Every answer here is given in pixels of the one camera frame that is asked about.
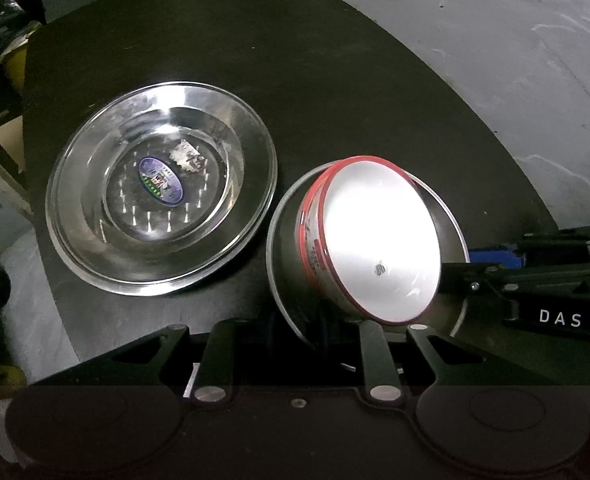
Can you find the large white red-rimmed bowl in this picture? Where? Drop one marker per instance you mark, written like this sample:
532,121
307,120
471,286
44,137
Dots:
312,240

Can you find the stainless steel bowl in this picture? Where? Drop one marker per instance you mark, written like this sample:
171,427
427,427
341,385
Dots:
287,260

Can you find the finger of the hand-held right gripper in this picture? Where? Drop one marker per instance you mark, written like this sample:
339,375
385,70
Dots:
475,280
500,256

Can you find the stainless steel plate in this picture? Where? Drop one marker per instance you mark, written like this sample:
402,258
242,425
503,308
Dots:
95,220

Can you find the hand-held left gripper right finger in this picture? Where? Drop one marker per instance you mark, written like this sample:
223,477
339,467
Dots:
375,355

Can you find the small white bowl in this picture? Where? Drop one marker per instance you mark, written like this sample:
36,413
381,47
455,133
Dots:
375,225

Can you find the yellow container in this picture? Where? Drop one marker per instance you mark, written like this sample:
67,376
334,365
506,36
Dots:
15,67

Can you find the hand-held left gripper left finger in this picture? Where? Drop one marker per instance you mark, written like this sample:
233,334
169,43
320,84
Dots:
220,350

